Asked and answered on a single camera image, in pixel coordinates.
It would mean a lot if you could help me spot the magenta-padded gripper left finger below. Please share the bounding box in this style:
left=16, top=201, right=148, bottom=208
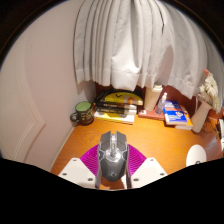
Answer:
left=58, top=143, right=101, bottom=189

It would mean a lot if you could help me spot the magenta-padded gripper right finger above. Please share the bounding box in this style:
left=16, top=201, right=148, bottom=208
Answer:
left=125, top=143, right=168, bottom=190

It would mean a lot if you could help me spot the black grey computer mouse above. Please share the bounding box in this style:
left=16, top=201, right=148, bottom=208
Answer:
left=95, top=130, right=131, bottom=183

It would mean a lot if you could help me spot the round white yellow mouse pad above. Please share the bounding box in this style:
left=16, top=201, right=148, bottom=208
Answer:
left=185, top=143, right=208, bottom=168

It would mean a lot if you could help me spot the thin red book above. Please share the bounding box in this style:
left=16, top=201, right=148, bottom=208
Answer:
left=138, top=109, right=166, bottom=121

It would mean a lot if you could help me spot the dark mug with green inside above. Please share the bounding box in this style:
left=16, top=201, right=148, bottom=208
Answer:
left=69, top=100, right=96, bottom=127

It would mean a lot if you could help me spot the yellow white book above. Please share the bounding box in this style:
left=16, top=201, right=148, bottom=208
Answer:
left=93, top=110, right=136, bottom=126

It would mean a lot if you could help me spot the orange cover book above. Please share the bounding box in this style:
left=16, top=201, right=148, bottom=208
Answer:
left=165, top=106, right=194, bottom=131

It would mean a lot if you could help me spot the blue cover book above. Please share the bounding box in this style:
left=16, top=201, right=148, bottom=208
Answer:
left=163, top=100, right=190, bottom=126

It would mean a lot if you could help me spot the cream tumbler with lid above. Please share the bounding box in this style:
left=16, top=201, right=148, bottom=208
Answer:
left=143, top=82, right=164, bottom=112

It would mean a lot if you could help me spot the yellow black cover book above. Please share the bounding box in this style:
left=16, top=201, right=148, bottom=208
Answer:
left=99, top=89, right=145, bottom=107

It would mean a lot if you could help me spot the white ceramic vase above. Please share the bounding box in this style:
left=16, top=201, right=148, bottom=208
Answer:
left=190, top=99, right=213, bottom=134

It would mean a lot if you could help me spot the white flower bouquet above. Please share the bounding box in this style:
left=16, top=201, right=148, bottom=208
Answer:
left=198, top=68, right=223, bottom=113

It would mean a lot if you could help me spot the white pleated curtain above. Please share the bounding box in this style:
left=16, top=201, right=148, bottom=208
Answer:
left=73, top=0, right=224, bottom=101

